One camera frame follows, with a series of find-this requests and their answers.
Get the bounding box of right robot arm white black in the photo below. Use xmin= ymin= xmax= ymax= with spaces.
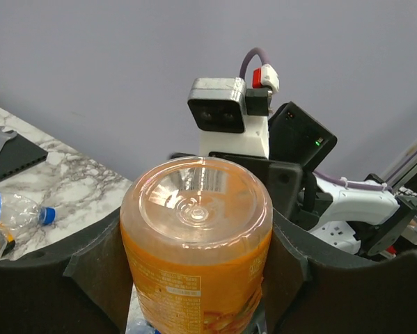
xmin=188 ymin=98 xmax=416 ymax=258

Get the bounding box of black foam block right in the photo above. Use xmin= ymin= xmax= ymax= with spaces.
xmin=0 ymin=134 xmax=48 ymax=182

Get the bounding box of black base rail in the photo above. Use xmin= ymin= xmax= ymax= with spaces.
xmin=381 ymin=132 xmax=417 ymax=251

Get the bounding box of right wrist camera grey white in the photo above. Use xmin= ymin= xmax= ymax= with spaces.
xmin=187 ymin=77 xmax=273 ymax=159

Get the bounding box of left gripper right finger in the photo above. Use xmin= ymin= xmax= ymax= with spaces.
xmin=263 ymin=212 xmax=417 ymax=333

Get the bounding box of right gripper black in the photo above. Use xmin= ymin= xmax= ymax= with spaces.
xmin=173 ymin=101 xmax=338 ymax=223

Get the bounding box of pepsi bottle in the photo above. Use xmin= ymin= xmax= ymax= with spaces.
xmin=0 ymin=191 xmax=56 ymax=237

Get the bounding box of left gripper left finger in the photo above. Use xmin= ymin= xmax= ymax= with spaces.
xmin=0 ymin=210 xmax=132 ymax=333

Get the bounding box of crushed orange label bottle lower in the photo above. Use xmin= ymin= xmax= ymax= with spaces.
xmin=120 ymin=157 xmax=272 ymax=333

